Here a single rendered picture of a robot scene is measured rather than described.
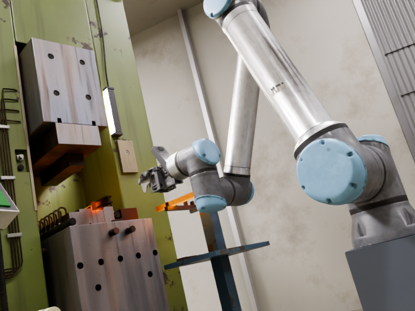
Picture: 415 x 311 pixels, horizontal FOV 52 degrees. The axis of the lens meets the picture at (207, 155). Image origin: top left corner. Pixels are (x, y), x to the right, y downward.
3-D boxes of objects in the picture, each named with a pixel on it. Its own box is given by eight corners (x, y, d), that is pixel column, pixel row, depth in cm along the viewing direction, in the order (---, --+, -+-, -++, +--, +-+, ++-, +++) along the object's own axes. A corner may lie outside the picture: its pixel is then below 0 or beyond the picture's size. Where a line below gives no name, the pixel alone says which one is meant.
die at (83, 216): (115, 224, 177) (112, 204, 179) (71, 228, 163) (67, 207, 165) (70, 245, 205) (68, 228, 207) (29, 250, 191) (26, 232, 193)
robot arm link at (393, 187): (414, 194, 114) (391, 134, 118) (394, 195, 101) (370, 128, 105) (360, 210, 123) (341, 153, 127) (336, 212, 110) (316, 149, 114)
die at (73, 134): (101, 145, 186) (98, 126, 189) (58, 143, 172) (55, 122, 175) (60, 176, 214) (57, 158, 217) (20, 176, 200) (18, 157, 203)
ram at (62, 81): (123, 128, 198) (109, 53, 209) (43, 121, 171) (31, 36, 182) (81, 158, 226) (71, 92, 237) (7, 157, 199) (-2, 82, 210)
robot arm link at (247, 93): (252, 7, 145) (230, 202, 146) (230, -5, 135) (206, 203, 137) (281, 3, 137) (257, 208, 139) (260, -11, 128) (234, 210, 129)
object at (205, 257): (270, 245, 195) (268, 240, 196) (216, 255, 165) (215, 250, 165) (221, 258, 213) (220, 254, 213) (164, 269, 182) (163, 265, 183)
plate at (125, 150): (138, 172, 210) (132, 140, 215) (123, 172, 204) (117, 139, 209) (136, 173, 212) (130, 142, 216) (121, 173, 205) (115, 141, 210)
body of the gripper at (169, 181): (149, 194, 142) (170, 182, 134) (144, 170, 145) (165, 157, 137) (167, 193, 148) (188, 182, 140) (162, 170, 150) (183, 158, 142)
